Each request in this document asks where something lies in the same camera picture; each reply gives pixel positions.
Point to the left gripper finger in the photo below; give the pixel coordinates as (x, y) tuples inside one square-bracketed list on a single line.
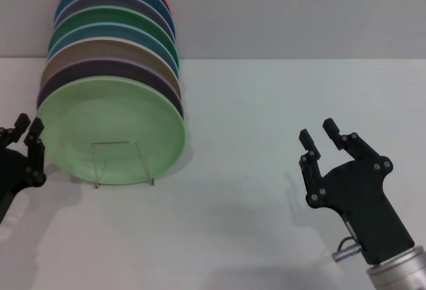
[(15, 130), (35, 157)]

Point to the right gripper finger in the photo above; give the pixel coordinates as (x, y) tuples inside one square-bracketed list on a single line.
[(311, 167), (359, 152)]

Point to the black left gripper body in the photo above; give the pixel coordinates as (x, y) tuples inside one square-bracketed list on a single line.
[(11, 173)]

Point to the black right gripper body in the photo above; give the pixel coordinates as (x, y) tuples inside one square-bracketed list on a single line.
[(366, 210)]

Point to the light green plate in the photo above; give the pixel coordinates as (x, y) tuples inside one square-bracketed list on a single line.
[(110, 120)]

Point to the lilac plate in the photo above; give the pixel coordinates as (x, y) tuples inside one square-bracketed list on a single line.
[(100, 68)]

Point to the beige plate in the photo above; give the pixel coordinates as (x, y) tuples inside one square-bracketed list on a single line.
[(83, 50)]

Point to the light blue plate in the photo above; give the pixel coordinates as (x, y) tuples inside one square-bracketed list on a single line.
[(93, 32)]

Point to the dark green plate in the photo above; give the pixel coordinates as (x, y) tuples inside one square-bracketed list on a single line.
[(100, 16)]

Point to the grey plate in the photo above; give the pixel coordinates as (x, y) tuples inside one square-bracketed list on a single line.
[(106, 0)]

